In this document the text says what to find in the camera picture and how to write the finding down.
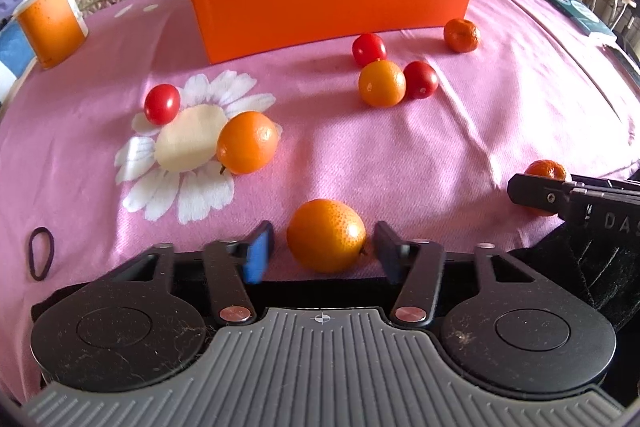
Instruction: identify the dark mandarin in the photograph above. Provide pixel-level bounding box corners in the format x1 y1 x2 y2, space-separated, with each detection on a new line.
524 159 567 217
444 18 480 53

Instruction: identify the black hair tie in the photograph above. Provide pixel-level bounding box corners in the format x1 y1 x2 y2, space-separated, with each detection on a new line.
27 225 56 283

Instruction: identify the large orange fruit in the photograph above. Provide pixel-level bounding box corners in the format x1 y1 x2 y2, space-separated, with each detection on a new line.
286 199 367 274

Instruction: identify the orange plastic cup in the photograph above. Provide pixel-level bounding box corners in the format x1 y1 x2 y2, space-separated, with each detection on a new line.
13 0 89 69

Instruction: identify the pink floral tablecloth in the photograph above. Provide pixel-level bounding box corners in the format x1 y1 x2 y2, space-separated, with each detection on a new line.
1 0 639 401

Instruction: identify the blue sheet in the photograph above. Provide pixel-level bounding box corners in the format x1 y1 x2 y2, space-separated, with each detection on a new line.
0 20 36 103

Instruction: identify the red tomato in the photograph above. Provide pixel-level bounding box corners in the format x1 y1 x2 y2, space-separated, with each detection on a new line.
352 34 387 68
143 83 181 126
404 61 439 100

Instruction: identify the teal book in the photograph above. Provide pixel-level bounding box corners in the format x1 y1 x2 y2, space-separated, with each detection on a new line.
547 0 616 42

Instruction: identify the small orange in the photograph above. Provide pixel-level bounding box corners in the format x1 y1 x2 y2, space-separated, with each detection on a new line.
358 60 406 107

